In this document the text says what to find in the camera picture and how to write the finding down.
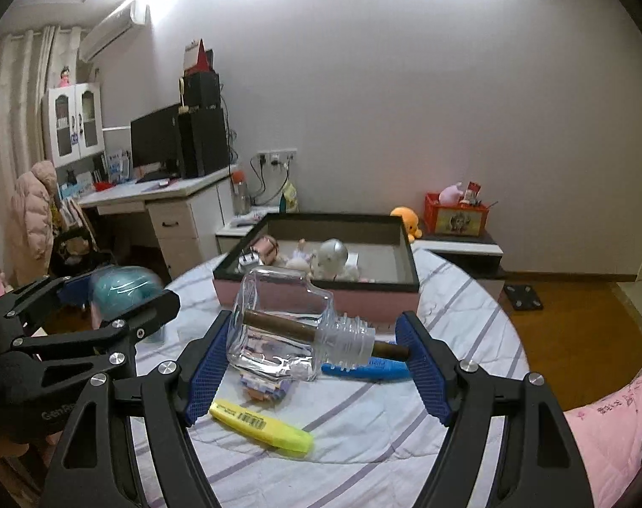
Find black speaker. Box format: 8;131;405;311
183;71;221;109

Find beige curtain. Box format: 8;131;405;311
0;25;83;287

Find blue plastic comb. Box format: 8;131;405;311
321;357;412;381

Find small pale doll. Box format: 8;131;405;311
285;240;320;276

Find black computer monitor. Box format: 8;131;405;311
130;104;184;175

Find white air conditioner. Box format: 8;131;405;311
79;0;151;63

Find pink shallow cardboard box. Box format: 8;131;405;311
212;213;421;329

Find black white low cabinet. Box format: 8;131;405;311
412;233;510;279

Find white desk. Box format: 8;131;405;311
77;166;236;281

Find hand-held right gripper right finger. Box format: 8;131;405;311
394;311;595;508

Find blue white box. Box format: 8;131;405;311
106;149;132;181

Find row of books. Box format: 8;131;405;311
56;166;107;198

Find pixel block figure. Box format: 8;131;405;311
240;373;293;408

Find pink quilted cloth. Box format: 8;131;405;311
563;362;642;508

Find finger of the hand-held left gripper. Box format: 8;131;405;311
3;289;182;382
0;271;98;335

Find white soft toy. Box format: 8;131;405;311
310;265;353;283

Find black office chair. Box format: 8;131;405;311
51;227;118;279

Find black computer cables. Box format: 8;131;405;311
220;90;242;162

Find red crate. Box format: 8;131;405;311
424;192;490;237

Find black floor scale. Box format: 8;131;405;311
503;284;544;311

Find white wall socket strip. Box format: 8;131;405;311
256;149;298;166

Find orange octopus plush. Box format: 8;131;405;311
389;206;423;243

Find white nightstand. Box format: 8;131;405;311
215;210;271;260

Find black power cable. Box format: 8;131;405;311
249;157;291;207

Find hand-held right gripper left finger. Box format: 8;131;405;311
44;310;233;508

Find black computer tower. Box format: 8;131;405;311
177;107;231;179

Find brown cigar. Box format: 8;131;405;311
243;310;411;361

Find copper cup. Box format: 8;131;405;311
252;237;281;266

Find clear glass bottle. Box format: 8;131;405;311
231;267;377;382

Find white glass-door cabinet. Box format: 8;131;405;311
41;83;106;169

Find white sphere ornament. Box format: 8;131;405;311
318;239;350;279

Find pink puffer jacket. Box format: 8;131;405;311
11;161;60;284

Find teal glass ball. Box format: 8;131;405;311
88;265;166;347

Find yellow highlighter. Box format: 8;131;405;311
209;399;315;456

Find colourful printed bag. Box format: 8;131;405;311
51;198;97;255

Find clear bottle red cap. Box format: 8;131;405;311
231;171;252;216

